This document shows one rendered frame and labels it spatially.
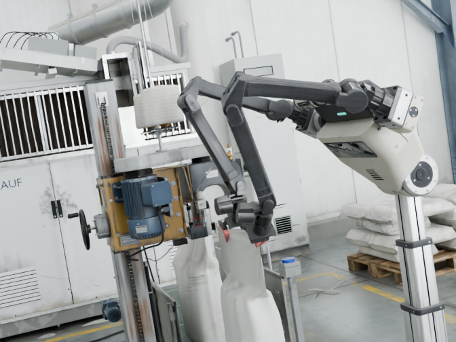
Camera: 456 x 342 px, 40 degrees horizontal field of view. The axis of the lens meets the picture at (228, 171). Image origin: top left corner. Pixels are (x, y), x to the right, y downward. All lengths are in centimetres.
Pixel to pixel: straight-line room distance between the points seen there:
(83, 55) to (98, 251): 164
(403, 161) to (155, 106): 99
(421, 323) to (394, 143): 71
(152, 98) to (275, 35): 494
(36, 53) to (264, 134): 260
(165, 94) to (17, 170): 299
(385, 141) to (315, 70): 539
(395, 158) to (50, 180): 366
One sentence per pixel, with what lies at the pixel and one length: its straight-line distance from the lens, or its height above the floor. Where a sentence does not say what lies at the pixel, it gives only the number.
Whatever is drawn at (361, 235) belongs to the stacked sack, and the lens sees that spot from 569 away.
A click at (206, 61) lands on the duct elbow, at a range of 603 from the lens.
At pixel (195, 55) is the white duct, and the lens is 600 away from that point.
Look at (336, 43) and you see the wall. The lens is 774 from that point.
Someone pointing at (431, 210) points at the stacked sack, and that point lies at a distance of 540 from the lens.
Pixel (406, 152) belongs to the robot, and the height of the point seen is 130.
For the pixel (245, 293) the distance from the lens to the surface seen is 247.
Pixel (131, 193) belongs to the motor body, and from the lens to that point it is 254.
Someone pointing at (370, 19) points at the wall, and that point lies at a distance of 803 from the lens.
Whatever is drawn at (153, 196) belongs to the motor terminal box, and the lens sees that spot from 246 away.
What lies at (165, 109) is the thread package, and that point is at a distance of 255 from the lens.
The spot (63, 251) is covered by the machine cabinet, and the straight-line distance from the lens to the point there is 546.
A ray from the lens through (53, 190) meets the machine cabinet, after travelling 541.
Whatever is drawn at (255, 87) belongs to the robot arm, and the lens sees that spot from 193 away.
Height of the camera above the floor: 148
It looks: 4 degrees down
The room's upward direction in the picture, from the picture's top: 9 degrees counter-clockwise
